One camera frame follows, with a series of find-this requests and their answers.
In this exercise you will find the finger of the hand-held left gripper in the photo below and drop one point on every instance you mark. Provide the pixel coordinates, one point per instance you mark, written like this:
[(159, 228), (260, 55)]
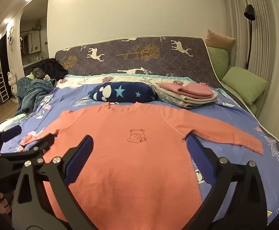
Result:
[(12, 135), (37, 146)]

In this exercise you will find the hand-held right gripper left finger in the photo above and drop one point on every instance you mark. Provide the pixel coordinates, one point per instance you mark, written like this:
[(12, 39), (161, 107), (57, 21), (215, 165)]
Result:
[(80, 159)]

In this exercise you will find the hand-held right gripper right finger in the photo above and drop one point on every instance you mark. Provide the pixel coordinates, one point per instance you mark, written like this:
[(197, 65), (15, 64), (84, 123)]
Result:
[(199, 159)]

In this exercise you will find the orange bear print shirt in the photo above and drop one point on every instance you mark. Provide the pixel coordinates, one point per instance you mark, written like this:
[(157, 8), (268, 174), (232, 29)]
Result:
[(134, 158)]

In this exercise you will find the dark clothes pile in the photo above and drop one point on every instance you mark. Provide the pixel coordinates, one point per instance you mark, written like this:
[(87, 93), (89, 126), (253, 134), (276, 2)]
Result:
[(52, 67)]

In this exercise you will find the teal fleece blanket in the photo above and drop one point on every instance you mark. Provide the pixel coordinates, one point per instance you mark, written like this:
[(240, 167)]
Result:
[(32, 92)]

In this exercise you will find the white storage rack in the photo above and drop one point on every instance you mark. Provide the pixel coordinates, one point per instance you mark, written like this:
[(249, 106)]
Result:
[(1, 87)]

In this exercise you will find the blue patterned bed sheet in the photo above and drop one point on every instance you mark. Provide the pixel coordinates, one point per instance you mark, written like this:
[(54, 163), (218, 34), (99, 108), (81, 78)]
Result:
[(237, 129)]

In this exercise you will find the white cat figurine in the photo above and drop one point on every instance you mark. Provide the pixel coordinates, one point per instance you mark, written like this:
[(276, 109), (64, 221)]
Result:
[(12, 83)]

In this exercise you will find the floral folded blanket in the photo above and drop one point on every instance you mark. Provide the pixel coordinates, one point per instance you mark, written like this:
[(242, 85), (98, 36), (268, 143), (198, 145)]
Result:
[(177, 100)]

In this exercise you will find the pink folded garment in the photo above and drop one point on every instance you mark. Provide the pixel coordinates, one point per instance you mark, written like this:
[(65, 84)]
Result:
[(189, 89)]

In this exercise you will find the navy star print blanket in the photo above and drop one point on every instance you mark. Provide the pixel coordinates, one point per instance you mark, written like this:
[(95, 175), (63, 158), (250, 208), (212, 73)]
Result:
[(122, 92)]

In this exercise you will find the green pillow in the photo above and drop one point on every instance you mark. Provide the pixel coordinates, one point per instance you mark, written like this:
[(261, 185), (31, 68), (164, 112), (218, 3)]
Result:
[(217, 61), (245, 83)]

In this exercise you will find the white floral quilt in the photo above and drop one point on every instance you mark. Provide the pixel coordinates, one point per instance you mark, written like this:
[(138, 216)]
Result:
[(120, 79)]

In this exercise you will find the tan pillow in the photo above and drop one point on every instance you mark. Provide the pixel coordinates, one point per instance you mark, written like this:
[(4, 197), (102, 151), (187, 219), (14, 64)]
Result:
[(219, 40)]

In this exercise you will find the black floor lamp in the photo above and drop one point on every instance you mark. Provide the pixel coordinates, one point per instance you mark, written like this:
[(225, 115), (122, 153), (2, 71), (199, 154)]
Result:
[(249, 28)]

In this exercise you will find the beige curtain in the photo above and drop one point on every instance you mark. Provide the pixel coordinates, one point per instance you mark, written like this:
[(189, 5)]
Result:
[(257, 28)]

